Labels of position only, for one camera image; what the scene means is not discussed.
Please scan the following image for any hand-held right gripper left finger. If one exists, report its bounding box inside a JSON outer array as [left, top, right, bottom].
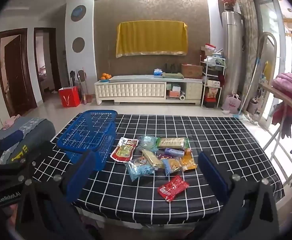
[[19, 151, 96, 240]]

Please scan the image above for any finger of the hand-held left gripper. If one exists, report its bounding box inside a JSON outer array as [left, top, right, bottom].
[[0, 142, 62, 178], [0, 131, 23, 167]]

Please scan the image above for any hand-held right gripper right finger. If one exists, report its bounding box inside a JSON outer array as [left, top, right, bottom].
[[198, 151, 281, 240]]

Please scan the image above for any orange translucent snack packet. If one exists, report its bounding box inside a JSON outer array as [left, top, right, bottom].
[[180, 153, 199, 172]]

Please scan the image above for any light blue cartoon snack packet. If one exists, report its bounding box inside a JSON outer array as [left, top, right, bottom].
[[162, 158, 183, 175], [125, 156, 155, 182]]

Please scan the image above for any purple roll snack packet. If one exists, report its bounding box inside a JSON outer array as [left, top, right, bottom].
[[164, 148, 185, 157]]

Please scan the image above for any blue plastic basket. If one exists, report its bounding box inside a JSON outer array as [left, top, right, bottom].
[[57, 109, 118, 172]]

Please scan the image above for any green yellow long snack packet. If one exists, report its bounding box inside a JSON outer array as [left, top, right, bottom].
[[157, 137, 190, 149]]

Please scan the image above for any red white snack packet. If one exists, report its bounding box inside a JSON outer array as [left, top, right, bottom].
[[110, 137, 139, 162]]

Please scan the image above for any gold snack packet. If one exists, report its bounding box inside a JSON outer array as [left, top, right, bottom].
[[141, 149, 163, 170]]

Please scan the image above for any pale green snack packet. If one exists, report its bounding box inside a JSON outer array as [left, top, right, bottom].
[[137, 135, 159, 152]]

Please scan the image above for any small pink cloth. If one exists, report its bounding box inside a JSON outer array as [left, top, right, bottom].
[[2, 114, 22, 130]]

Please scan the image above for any grey printed cloth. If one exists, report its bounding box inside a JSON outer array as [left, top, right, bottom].
[[0, 116, 57, 166]]

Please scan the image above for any black white checked tablecloth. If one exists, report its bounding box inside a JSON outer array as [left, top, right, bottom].
[[34, 113, 285, 227]]

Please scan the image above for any dark wooden door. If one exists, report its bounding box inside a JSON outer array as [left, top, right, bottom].
[[0, 28, 38, 117]]

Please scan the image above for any red paper bag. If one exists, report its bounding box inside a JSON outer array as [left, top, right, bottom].
[[58, 86, 81, 108]]

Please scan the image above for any clothes drying rack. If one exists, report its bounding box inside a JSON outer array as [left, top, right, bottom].
[[258, 82, 292, 188]]

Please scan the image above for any pink gift bag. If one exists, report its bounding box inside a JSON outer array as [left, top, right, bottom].
[[221, 94, 242, 114]]

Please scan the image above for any broom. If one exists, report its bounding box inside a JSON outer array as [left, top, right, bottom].
[[82, 66, 93, 105]]

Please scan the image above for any red gift box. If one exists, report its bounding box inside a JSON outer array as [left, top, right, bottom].
[[204, 87, 218, 107]]

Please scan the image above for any white metal rack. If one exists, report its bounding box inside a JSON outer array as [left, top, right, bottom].
[[199, 47, 227, 108]]

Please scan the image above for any red garment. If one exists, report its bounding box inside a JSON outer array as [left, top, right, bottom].
[[271, 102, 292, 139]]

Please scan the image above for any dark red cloth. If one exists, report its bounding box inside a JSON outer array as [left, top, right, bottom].
[[217, 71, 226, 89]]

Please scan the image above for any cream television cabinet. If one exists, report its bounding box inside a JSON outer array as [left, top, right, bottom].
[[94, 75, 204, 105]]

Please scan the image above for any brown cardboard box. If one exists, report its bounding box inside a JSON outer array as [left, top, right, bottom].
[[181, 64, 203, 79]]

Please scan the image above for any silver standing air conditioner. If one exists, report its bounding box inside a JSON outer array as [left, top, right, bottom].
[[221, 10, 245, 102]]

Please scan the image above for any pink blanket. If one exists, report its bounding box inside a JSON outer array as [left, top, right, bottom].
[[271, 72, 292, 98]]

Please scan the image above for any yellow cloth cover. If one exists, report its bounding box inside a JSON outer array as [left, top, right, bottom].
[[115, 20, 188, 57]]

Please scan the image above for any blue handled mop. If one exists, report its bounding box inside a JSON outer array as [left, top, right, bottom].
[[233, 58, 261, 119]]

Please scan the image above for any round brown wall ornament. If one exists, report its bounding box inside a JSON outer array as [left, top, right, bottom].
[[72, 37, 85, 53]]

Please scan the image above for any round blue wall ornament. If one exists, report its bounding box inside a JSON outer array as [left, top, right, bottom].
[[71, 4, 87, 22]]

